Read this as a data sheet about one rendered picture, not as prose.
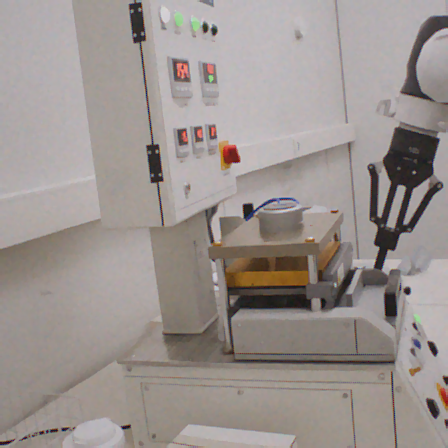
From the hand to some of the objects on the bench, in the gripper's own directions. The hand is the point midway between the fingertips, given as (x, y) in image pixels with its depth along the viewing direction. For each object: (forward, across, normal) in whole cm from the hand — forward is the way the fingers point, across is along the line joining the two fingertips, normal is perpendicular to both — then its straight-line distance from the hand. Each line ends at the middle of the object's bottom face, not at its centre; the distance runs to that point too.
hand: (384, 248), depth 103 cm
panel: (+25, +21, 0) cm, 32 cm away
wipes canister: (+43, -25, -36) cm, 61 cm away
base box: (+35, -5, +2) cm, 36 cm away
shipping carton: (+37, -10, -28) cm, 47 cm away
